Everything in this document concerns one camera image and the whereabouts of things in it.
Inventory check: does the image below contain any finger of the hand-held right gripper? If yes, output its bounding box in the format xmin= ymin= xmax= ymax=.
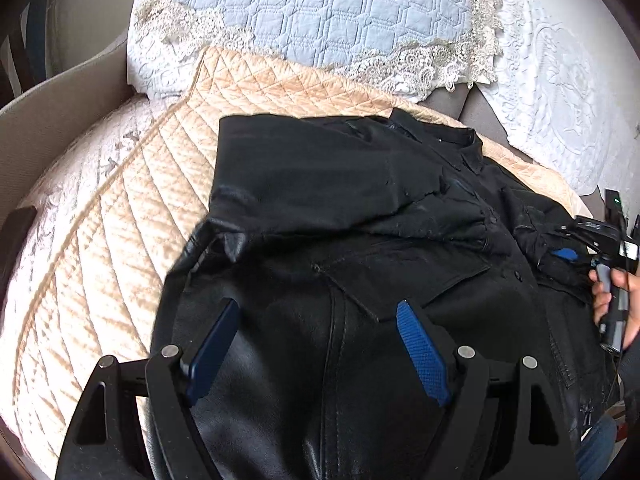
xmin=552 ymin=224 xmax=608 ymax=250
xmin=539 ymin=246 xmax=593 ymax=273

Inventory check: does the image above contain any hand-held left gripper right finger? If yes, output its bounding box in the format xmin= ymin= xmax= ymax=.
xmin=395 ymin=300 xmax=581 ymax=480

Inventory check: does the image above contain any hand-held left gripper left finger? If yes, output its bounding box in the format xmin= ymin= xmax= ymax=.
xmin=54 ymin=298 xmax=243 ymax=480

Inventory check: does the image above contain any black leather jacket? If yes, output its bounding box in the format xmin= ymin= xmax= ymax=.
xmin=150 ymin=110 xmax=623 ymax=480

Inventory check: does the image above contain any person's right hand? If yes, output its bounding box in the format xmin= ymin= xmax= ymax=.
xmin=588 ymin=264 xmax=640 ymax=347

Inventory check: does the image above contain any white embossed pillow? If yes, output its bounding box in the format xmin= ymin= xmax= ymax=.
xmin=475 ymin=0 xmax=628 ymax=196

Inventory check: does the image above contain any peach quilted bedspread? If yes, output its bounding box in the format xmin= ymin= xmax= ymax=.
xmin=0 ymin=46 xmax=596 ymax=476

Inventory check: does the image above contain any person's leg in jeans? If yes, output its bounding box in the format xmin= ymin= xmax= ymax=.
xmin=574 ymin=410 xmax=622 ymax=480

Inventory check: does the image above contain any blue quilted lace-trimmed pillow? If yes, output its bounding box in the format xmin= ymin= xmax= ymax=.
xmin=127 ymin=0 xmax=506 ymax=102

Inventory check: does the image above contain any dark furniture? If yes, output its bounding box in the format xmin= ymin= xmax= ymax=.
xmin=0 ymin=0 xmax=56 ymax=103

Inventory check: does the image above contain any thin black cable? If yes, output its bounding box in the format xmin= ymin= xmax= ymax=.
xmin=606 ymin=350 xmax=625 ymax=408

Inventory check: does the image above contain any beige curved bed frame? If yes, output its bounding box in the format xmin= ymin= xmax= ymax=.
xmin=0 ymin=32 xmax=132 ymax=213

